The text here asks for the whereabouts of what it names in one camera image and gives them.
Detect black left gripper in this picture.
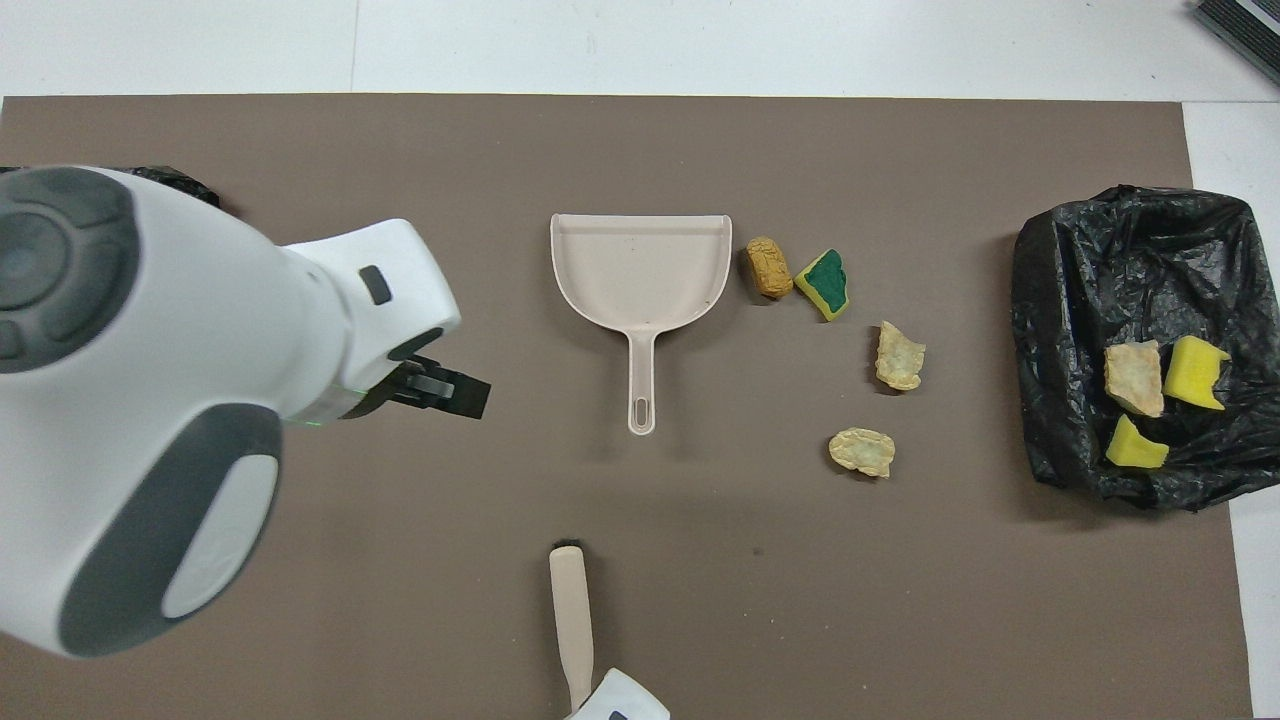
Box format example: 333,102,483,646
372,352,491,421

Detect beige plastic dustpan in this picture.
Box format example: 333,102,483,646
549,212,734,437

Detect beige hand brush black bristles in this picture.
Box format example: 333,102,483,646
548,543,596,713

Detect golden brown bread roll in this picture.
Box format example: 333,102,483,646
743,235,795,300

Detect green and yellow sponge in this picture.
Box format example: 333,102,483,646
794,247,853,323

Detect pale ragged bread chunk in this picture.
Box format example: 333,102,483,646
874,320,927,392

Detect pale layered bread chunk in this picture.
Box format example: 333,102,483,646
1103,339,1167,419

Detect small yellow sponge wedge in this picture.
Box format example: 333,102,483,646
1104,413,1170,470

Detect large notched yellow sponge piece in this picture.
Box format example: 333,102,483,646
1162,334,1232,412

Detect black bagged bin pink spot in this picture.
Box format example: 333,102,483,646
120,163,223,213

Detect black bag-lined open bin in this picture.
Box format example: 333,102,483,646
1010,184,1280,513

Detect brown table mat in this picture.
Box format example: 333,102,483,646
0,94,1251,720

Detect dark ribbed panel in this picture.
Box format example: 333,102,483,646
1193,0,1280,87

